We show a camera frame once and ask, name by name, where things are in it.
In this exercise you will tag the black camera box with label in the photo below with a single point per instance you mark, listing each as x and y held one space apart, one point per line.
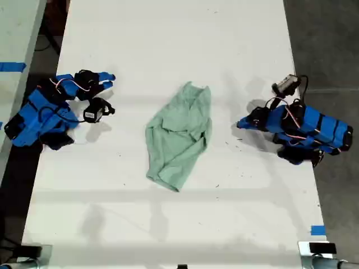
94 112

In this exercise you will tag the black camera stalk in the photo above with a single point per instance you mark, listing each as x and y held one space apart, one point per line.
269 101

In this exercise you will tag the pale green T-shirt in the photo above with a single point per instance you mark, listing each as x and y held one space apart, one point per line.
179 131

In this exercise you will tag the black and grey camera box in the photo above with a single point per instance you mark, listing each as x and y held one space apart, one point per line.
286 83

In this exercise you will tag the small black box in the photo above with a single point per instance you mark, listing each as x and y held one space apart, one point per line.
31 250
322 248

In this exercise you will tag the long blue tape strip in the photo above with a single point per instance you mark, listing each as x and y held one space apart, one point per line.
12 67

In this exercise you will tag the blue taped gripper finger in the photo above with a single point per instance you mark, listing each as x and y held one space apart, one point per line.
245 126
106 76
107 85
246 120

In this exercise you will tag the square blue tape piece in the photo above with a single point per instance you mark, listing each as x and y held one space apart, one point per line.
318 230

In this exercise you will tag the metal table bracket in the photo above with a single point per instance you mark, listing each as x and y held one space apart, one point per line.
47 256
303 256

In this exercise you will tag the grey metal pipe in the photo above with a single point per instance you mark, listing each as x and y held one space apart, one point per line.
331 264

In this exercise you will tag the blue and black robot arm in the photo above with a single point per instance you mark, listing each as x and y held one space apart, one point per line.
319 126
42 112

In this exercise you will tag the pale side table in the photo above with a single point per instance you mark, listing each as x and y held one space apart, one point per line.
16 28

